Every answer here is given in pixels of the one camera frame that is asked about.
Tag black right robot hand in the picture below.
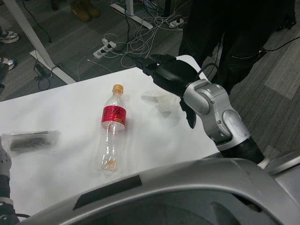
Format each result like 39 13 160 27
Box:
133 54 202 129

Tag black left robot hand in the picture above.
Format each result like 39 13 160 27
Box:
0 67 8 90

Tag white paper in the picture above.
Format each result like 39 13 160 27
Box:
140 90 182 118

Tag black power adapter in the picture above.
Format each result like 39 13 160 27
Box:
34 63 51 77

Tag person with white sneakers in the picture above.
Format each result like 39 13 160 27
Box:
0 30 20 71

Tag white standing desk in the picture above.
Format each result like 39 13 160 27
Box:
7 0 153 85

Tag short white power strip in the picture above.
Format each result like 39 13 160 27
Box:
169 18 184 28

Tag black item in clear bag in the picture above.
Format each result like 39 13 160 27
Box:
1 130 61 157

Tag clear bottle with red label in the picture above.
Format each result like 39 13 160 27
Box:
95 83 128 174

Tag person in black clothes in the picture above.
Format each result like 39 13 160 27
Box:
178 0 300 93

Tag long white power strip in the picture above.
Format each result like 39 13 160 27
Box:
93 41 117 59

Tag person with brown shoes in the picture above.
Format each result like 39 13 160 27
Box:
70 0 100 22

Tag silver robot chest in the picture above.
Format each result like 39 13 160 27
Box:
16 150 300 225

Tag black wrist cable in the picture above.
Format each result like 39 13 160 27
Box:
195 62 221 83

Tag tangled white cables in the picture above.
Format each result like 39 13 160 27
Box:
119 9 186 68

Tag thin white charging cable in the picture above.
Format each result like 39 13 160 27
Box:
77 58 113 82

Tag long black cable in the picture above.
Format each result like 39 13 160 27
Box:
263 36 300 53

